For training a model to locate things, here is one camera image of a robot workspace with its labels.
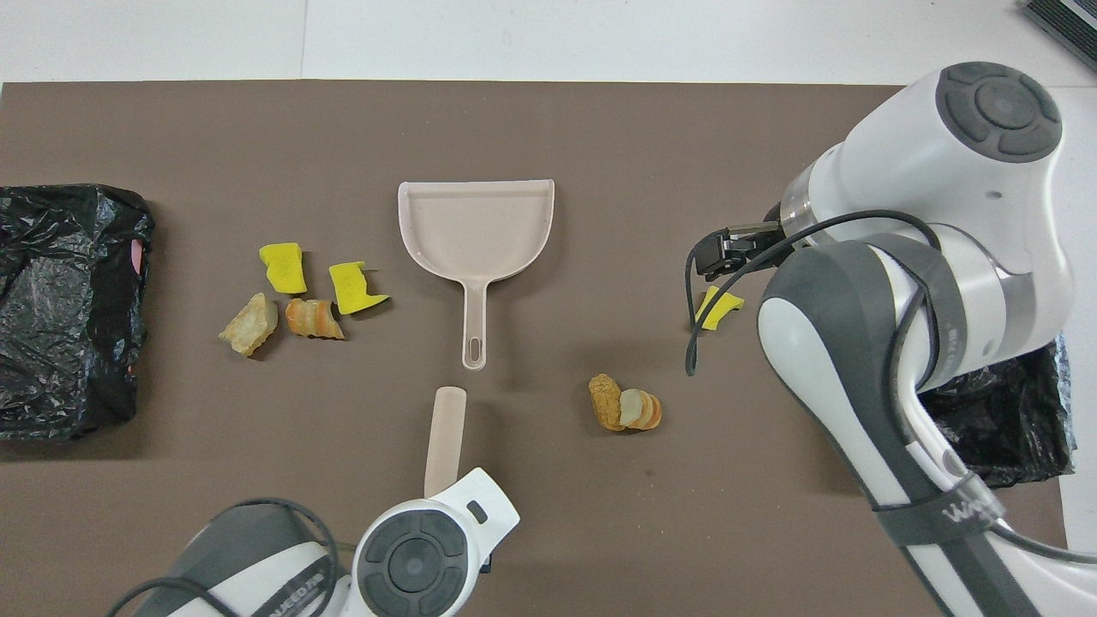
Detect black bagged bin pink spot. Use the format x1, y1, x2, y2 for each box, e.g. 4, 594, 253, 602
0, 183, 157, 442

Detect beige plastic dustpan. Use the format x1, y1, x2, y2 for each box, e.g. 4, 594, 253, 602
398, 179, 555, 372

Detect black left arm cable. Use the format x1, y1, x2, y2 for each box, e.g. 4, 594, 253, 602
107, 499, 344, 617

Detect yellow green scouring sponge piece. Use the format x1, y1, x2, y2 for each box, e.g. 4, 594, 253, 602
259, 243, 309, 296
692, 286, 746, 332
329, 261, 391, 316

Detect black bagged trash bin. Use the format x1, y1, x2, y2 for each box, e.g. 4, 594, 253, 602
921, 338, 1076, 489

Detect orange striped croissant toy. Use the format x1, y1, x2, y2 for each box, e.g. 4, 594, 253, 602
285, 297, 346, 342

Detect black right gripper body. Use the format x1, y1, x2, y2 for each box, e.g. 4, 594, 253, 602
696, 220, 782, 282

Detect brown table mat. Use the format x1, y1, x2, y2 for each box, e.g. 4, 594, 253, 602
0, 81, 1075, 617

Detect pale tan bread chunk toy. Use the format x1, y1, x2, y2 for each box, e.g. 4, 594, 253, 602
219, 292, 279, 357

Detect dark ribbed vent grille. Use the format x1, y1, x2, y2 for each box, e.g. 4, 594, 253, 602
1022, 0, 1097, 51

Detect beige hand brush black bristles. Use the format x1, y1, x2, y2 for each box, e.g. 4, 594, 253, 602
423, 386, 468, 500

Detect sliced bread loaf toy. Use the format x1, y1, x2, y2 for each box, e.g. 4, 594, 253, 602
619, 388, 663, 431

